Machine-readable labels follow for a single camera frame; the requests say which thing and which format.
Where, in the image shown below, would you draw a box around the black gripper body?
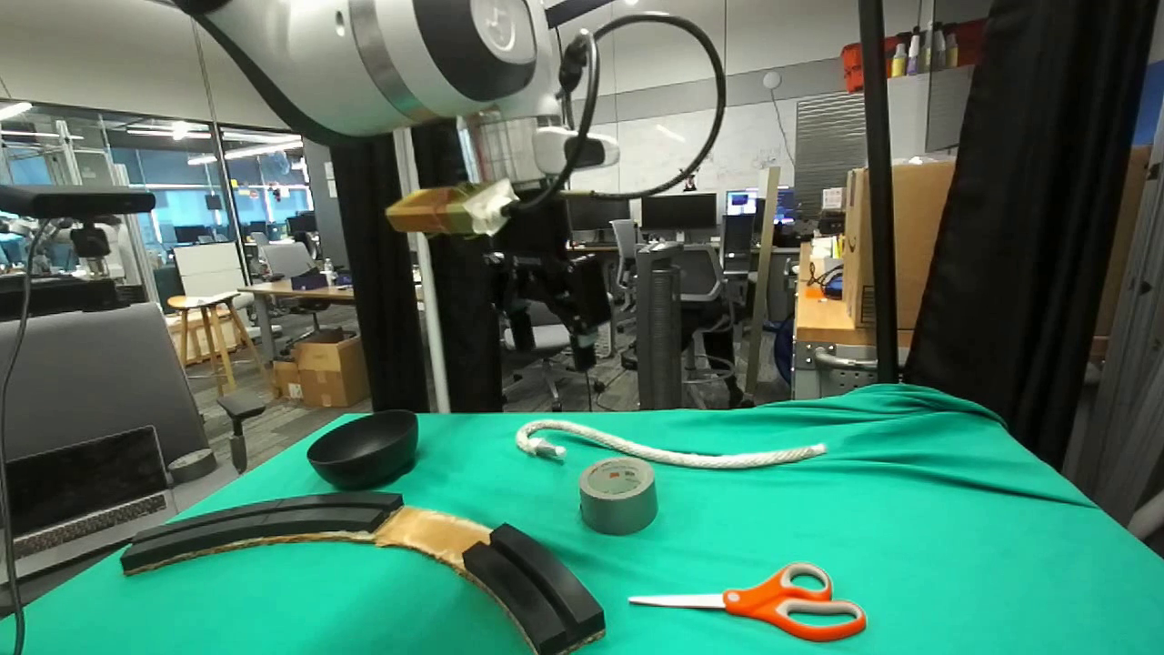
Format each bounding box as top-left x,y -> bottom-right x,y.
485,189 -> 615,333

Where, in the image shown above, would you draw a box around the grey seal tape roll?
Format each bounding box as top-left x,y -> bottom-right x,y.
576,456 -> 662,539

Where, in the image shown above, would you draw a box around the black bowl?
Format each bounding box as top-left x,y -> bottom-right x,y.
302,407 -> 423,495

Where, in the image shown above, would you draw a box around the grey office chair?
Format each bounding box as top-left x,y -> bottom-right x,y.
501,317 -> 601,411

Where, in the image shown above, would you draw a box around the black computer monitor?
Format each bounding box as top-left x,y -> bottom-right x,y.
639,189 -> 724,238
561,194 -> 634,245

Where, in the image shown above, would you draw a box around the black office chair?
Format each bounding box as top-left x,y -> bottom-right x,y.
675,239 -> 758,411

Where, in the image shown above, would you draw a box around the cardboard box on floor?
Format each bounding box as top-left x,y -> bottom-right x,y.
268,334 -> 375,414

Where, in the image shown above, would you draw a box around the leaning wooden plank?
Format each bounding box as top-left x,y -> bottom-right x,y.
743,163 -> 787,392

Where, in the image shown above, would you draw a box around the lit computer monitor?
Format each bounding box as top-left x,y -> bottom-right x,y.
720,186 -> 797,231

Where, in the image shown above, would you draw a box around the wood topped tool cabinet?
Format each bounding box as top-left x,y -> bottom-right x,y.
793,284 -> 879,398

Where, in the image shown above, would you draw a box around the curved black and tan board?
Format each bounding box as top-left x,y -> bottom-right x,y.
116,487 -> 608,655

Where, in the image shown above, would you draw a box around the wooden stool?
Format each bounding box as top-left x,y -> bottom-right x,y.
165,288 -> 252,392

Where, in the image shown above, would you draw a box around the large cardboard shipping box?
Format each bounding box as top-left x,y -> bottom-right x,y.
845,155 -> 959,348

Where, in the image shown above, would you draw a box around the red container on shelf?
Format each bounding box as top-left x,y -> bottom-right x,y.
840,32 -> 897,96

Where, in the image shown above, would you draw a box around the green tablecloth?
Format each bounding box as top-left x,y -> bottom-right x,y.
0,382 -> 1164,655

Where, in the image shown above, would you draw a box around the black laptop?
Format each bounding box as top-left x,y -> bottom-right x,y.
0,417 -> 176,559

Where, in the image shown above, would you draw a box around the grey cylindrical post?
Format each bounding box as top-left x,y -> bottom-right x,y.
634,238 -> 686,411

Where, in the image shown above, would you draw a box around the tan wrist camera mount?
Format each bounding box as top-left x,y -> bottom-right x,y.
382,177 -> 528,239

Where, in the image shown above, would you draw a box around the white rope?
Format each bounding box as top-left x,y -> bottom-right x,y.
512,417 -> 832,473

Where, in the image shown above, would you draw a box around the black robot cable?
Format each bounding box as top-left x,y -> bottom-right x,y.
542,7 -> 731,209

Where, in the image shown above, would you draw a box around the orange handled scissors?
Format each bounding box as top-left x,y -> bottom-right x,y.
627,559 -> 869,648

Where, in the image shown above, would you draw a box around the black frame pole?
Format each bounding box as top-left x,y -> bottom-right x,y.
855,0 -> 901,387

